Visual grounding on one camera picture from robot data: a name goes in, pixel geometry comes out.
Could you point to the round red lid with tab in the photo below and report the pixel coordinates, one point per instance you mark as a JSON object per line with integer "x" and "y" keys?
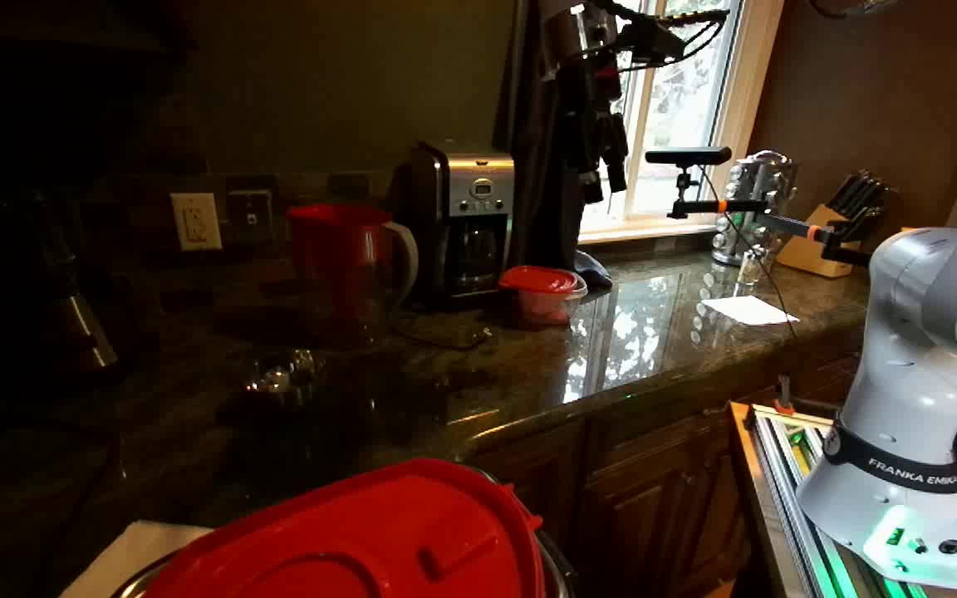
{"x": 358, "y": 542}

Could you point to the silver black coffee maker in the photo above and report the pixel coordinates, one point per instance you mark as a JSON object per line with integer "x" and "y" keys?
{"x": 467, "y": 210}

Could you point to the white wall outlet plate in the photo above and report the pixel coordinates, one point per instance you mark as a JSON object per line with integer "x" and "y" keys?
{"x": 199, "y": 222}

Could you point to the small white paper note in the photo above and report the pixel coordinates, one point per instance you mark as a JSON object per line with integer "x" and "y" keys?
{"x": 745, "y": 310}

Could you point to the dark wall switch plate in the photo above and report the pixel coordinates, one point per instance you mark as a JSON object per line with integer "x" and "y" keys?
{"x": 252, "y": 215}

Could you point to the black bar camera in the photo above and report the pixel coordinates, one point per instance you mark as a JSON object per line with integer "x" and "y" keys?
{"x": 685, "y": 155}

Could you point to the wooden knife block with knives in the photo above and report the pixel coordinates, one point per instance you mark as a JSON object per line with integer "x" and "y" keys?
{"x": 830, "y": 246}

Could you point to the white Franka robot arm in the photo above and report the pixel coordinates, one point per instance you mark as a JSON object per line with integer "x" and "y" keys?
{"x": 911, "y": 366}

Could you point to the brown wooden base cabinet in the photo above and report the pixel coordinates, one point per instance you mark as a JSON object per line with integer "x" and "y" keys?
{"x": 657, "y": 509}

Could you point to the robot mounting platform green light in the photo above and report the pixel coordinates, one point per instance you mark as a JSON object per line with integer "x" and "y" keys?
{"x": 812, "y": 521}

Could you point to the white window frame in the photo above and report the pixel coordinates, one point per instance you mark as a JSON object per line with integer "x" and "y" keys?
{"x": 745, "y": 102}

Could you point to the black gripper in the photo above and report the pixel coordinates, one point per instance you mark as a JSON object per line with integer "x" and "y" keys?
{"x": 597, "y": 68}

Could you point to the black camera stand orange joints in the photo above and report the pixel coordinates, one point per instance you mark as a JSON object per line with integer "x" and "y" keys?
{"x": 724, "y": 206}

